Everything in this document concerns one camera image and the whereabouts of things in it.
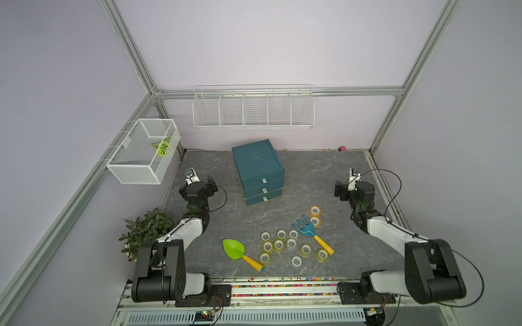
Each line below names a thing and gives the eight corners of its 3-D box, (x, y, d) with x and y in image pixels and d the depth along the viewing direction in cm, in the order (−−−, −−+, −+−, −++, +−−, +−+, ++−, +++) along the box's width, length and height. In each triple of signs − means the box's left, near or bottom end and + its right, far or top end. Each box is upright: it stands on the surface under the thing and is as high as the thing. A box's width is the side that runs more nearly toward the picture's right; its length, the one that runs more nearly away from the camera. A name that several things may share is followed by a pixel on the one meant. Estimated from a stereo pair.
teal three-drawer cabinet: (247, 210, 98) (242, 183, 81) (238, 175, 111) (232, 146, 94) (283, 199, 102) (285, 172, 84) (269, 167, 115) (269, 138, 98)
